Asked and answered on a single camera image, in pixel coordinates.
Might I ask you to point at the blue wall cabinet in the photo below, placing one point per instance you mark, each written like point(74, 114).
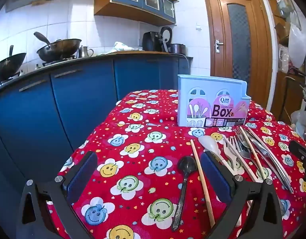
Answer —
point(133, 2)

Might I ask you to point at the dark cooking pot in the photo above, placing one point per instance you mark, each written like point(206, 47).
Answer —
point(177, 48)

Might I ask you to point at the small dark wok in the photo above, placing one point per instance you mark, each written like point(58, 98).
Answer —
point(6, 67)

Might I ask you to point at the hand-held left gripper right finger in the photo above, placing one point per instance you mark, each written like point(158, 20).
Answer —
point(215, 179)

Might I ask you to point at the wooden shelf unit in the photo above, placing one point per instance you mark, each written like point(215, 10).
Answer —
point(282, 92)

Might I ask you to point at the patterned dish cloth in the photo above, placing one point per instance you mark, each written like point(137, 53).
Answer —
point(123, 46)

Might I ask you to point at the clear plastic bag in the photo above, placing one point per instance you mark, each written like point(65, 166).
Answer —
point(301, 119)

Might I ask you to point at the red smiley flower tablecloth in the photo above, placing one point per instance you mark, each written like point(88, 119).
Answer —
point(143, 159)

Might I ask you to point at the white light switch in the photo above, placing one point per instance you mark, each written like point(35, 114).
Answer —
point(198, 26)

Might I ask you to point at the wooden chopstick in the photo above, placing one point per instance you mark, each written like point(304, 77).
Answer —
point(252, 151)
point(202, 184)

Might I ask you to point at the white plastic spoon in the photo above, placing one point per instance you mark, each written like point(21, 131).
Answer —
point(209, 144)

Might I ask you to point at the white plastic fork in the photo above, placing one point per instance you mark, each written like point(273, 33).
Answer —
point(229, 153)

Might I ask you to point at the metal fork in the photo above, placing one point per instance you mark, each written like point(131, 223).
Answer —
point(243, 152)
point(240, 135)

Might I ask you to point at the black air fryer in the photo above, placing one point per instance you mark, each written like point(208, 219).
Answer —
point(151, 42)

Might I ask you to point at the black rice cooker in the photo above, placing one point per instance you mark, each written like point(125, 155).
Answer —
point(166, 32)

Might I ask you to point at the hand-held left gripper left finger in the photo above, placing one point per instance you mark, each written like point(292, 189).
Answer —
point(82, 178)

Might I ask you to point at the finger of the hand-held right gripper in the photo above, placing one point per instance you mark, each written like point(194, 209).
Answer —
point(300, 149)

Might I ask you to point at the gas stove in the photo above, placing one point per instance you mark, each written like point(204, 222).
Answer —
point(58, 61)

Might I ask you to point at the white plastic bag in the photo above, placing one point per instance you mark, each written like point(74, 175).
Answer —
point(297, 47)

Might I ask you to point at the wooden door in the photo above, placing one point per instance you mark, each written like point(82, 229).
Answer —
point(217, 17)

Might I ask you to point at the black spoon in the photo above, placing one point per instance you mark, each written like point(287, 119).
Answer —
point(186, 165)

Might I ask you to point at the light blue utensil box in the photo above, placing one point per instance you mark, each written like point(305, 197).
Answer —
point(192, 89)

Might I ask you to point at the large dark wok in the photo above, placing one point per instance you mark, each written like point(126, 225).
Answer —
point(60, 48)

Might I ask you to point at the metal kettle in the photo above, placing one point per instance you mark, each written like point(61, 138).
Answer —
point(82, 52)

